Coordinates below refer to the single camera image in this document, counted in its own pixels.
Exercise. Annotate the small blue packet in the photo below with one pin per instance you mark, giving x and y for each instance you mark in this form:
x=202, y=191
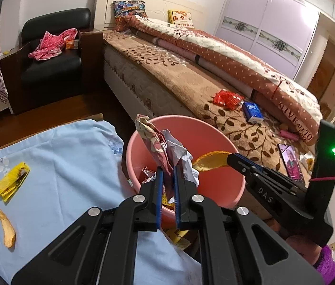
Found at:
x=252, y=112

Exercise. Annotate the red patterned hanging cloth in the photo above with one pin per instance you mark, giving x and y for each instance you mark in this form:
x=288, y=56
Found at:
x=2, y=86

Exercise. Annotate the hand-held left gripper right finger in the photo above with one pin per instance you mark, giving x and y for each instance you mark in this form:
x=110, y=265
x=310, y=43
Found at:
x=178, y=197

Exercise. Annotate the long orange peel strip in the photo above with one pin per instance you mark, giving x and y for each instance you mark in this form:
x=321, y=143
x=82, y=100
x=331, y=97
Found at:
x=8, y=231

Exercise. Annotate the brown leaf pattern bedspread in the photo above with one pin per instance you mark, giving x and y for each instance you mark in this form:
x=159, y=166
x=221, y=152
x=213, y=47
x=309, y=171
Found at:
x=185, y=80

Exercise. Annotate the pink dotted blanket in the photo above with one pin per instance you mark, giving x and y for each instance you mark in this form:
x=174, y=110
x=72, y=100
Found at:
x=48, y=46

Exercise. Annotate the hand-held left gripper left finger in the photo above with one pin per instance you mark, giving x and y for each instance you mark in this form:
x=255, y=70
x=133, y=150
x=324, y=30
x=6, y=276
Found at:
x=159, y=197

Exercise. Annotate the yellow cardboard piece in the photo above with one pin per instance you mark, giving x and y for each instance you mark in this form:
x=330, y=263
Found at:
x=179, y=237

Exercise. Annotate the person's right hand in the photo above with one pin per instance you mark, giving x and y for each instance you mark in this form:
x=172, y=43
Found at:
x=302, y=248

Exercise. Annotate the colourful printed pillow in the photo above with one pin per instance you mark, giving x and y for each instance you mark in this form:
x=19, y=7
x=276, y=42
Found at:
x=129, y=10

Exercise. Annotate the yellow flowered pillow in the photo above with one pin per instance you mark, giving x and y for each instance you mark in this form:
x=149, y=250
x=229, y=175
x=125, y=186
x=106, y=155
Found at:
x=181, y=17

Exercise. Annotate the yellow foil wrapper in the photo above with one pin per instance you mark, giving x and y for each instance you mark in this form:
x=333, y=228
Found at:
x=11, y=182

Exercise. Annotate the pink cylinder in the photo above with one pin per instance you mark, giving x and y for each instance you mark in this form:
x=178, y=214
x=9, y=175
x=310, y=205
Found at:
x=289, y=135

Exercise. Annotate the orange peel piece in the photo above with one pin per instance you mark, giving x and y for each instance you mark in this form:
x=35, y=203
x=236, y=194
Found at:
x=209, y=161

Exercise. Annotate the silver foil wrapper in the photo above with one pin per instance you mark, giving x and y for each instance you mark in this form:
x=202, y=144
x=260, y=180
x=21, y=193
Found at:
x=149, y=175

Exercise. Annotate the cream bed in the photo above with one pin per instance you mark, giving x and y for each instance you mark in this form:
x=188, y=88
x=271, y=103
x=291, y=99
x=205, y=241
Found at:
x=132, y=74

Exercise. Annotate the small orange box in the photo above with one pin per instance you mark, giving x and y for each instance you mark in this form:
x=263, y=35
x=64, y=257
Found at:
x=71, y=44

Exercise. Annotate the lilac wardrobe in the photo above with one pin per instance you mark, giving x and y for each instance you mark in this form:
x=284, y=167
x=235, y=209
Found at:
x=274, y=14

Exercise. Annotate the smartphone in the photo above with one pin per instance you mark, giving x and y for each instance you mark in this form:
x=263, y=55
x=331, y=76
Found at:
x=292, y=163

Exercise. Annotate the person's right forearm purple sleeve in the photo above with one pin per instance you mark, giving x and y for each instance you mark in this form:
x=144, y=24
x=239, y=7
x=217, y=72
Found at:
x=329, y=264

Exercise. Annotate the black leather armchair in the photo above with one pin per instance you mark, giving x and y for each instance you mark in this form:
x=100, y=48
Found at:
x=51, y=68

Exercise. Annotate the brown wooden door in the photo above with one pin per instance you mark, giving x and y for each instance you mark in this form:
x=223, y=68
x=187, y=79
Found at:
x=328, y=74

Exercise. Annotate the pink plastic basin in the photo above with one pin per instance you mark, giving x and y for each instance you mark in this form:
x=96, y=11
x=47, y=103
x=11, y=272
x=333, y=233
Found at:
x=215, y=184

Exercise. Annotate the red white wrapper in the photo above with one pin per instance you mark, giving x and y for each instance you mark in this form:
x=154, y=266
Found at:
x=158, y=145

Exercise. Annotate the light blue flowered cloth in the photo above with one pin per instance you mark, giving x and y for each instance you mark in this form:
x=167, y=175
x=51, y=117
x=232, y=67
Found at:
x=66, y=169

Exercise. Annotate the red snack packet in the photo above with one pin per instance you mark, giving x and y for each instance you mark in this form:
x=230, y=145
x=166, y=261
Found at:
x=228, y=99

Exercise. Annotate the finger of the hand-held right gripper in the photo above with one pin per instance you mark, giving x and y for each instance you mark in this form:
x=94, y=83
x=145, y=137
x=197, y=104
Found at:
x=250, y=162
x=238, y=166

